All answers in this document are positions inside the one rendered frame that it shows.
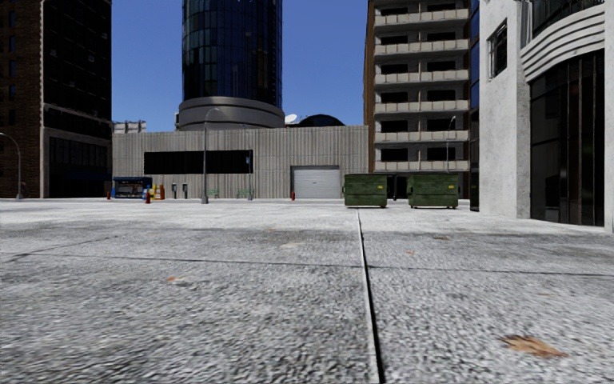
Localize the red brick building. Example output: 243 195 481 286
0 0 114 200

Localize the blue booth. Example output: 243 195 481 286
111 176 154 200

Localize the grey street lamp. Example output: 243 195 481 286
201 106 221 205
445 114 457 174
0 131 24 201

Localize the green dumpster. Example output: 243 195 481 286
406 172 460 210
342 173 389 209

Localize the sign on a post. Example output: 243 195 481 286
245 149 254 202

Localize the glass tower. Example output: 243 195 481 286
174 0 346 132

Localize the grey ribbed concrete building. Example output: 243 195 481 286
111 125 370 200

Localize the concrete building with balconies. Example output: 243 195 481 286
363 0 480 200

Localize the row of buildings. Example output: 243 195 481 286
112 119 148 135

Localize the pale concrete building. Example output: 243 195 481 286
468 0 614 234

